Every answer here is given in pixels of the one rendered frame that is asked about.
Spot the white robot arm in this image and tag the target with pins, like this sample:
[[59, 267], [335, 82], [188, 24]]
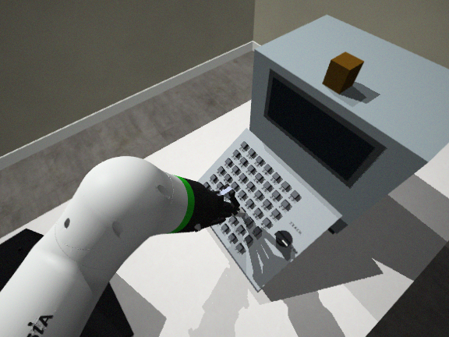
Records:
[[119, 204]]

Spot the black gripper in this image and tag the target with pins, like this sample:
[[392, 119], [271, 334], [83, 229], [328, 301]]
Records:
[[223, 210]]

